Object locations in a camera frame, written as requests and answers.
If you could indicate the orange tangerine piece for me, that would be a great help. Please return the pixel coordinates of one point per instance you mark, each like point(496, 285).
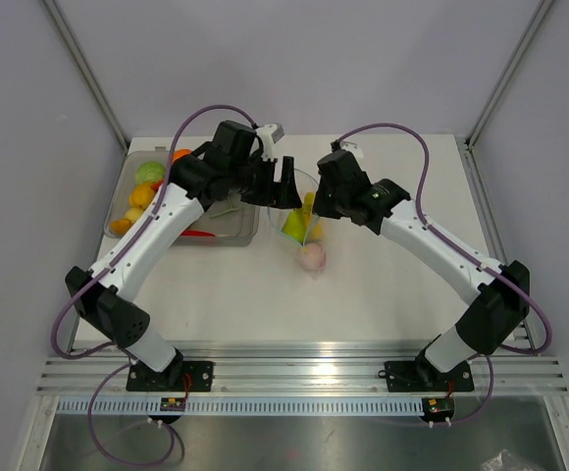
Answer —
point(120, 227)

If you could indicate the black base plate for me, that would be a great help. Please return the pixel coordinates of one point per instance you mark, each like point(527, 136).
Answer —
point(402, 376)
point(193, 376)

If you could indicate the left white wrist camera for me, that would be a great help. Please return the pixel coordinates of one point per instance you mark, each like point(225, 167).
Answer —
point(269, 135)

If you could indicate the yellow pear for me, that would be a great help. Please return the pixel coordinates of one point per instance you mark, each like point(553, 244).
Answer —
point(133, 214)

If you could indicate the clear plastic food bin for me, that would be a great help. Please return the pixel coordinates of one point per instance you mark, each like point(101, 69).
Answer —
point(227, 222)

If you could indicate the red chili pepper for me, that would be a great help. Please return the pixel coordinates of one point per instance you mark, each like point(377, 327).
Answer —
point(192, 233)

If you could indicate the orange fruit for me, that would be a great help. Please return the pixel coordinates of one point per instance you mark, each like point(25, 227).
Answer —
point(180, 153)

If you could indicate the left aluminium frame post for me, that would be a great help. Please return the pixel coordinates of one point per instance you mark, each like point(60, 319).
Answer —
point(70, 41)

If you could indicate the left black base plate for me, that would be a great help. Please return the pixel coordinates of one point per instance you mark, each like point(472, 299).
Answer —
point(193, 376)

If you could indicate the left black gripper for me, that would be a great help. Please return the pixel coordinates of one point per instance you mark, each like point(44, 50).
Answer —
point(280, 194)

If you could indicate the crumpled plastic bag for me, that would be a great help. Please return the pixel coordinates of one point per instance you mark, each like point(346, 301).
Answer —
point(507, 461)

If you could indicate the aluminium mounting rail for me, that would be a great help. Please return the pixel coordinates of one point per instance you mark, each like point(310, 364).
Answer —
point(344, 368)

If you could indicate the pink peach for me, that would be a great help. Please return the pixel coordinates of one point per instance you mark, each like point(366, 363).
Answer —
point(312, 256)

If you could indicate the green apple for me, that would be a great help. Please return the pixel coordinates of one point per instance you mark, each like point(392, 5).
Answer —
point(295, 225)

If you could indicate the white slotted cable duct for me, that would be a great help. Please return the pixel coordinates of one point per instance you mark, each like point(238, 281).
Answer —
point(244, 406)

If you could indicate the yellow lemon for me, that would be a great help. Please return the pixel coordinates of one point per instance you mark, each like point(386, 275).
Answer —
point(142, 196)

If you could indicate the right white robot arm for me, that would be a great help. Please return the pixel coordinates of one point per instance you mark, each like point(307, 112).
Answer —
point(492, 292)

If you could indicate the green stem piece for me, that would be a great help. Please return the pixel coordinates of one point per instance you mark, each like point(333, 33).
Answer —
point(229, 210)

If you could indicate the clear zip top bag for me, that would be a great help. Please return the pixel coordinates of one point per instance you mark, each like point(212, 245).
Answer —
point(276, 217)

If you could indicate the green cabbage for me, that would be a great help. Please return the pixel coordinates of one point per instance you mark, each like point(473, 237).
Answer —
point(150, 172)

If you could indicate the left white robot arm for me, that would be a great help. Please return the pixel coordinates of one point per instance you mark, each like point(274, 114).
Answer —
point(104, 294)

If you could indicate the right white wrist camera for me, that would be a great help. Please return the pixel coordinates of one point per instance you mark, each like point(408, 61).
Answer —
point(353, 148)

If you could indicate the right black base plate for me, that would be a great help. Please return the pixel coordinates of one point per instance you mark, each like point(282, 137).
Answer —
point(402, 376)

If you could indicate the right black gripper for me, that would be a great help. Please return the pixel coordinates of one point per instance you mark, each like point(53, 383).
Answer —
point(321, 207)

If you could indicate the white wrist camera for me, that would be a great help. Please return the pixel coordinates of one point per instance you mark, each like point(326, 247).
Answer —
point(269, 135)
point(353, 148)

